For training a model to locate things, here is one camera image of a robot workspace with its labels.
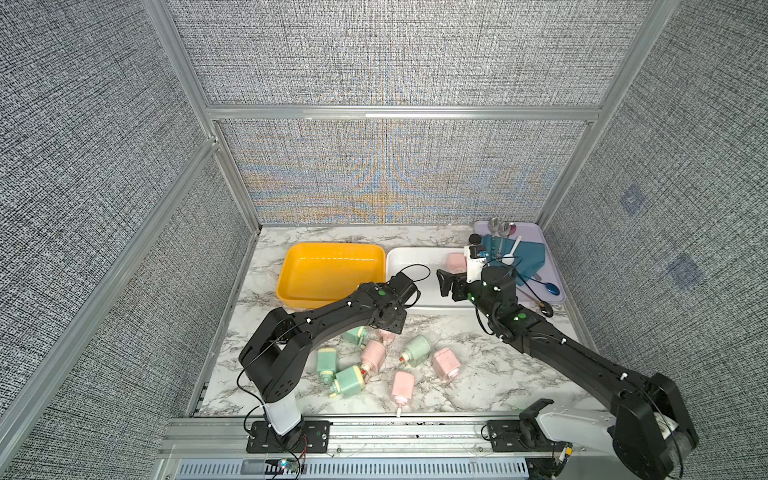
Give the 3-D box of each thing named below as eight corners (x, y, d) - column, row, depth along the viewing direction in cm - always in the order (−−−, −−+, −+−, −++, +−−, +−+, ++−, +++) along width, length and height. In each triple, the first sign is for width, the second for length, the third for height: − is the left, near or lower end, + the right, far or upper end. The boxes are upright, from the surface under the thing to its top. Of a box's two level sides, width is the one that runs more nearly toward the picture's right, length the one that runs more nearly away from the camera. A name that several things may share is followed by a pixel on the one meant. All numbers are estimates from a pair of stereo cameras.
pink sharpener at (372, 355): (356, 374, 85) (354, 365, 79) (367, 347, 90) (366, 337, 84) (375, 381, 83) (374, 373, 78) (385, 354, 88) (385, 344, 83)
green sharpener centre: (410, 375, 85) (412, 365, 79) (398, 362, 87) (399, 351, 81) (430, 355, 89) (433, 344, 82) (417, 343, 91) (420, 331, 85)
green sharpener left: (318, 387, 83) (313, 379, 77) (322, 357, 89) (318, 347, 83) (336, 387, 83) (333, 379, 77) (339, 357, 89) (336, 347, 83)
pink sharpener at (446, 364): (441, 386, 83) (446, 377, 77) (429, 362, 88) (433, 352, 82) (458, 379, 85) (463, 370, 79) (445, 356, 89) (450, 345, 83)
